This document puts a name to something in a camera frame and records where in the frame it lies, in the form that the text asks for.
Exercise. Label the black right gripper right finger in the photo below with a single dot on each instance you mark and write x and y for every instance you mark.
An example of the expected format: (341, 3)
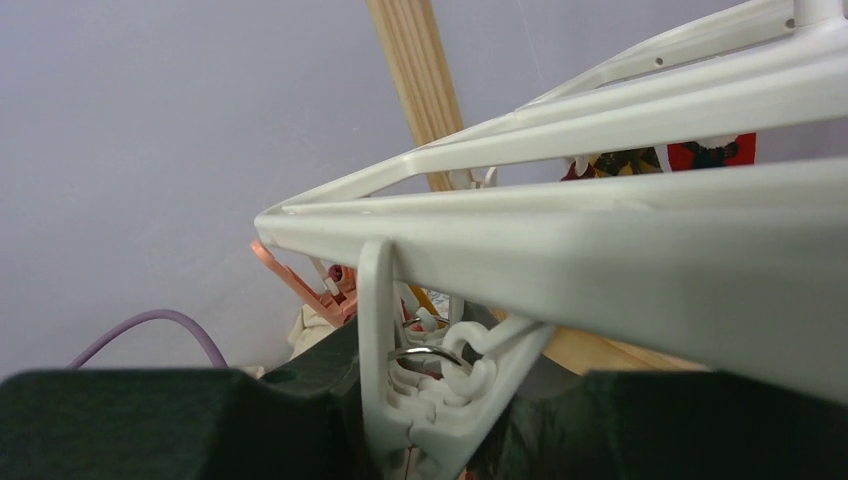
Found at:
(617, 424)

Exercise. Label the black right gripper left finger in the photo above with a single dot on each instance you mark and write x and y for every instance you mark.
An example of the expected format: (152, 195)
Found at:
(302, 420)

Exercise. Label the wooden hanger stand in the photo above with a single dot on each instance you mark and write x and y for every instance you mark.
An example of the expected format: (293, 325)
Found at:
(411, 42)

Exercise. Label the white plastic clip hanger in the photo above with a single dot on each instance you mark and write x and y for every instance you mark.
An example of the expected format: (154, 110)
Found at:
(743, 269)

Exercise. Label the beige crumpled cloth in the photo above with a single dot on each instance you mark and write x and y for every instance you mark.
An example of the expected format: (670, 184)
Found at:
(297, 335)

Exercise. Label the red bow sock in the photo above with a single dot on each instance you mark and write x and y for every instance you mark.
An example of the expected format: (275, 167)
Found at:
(713, 153)

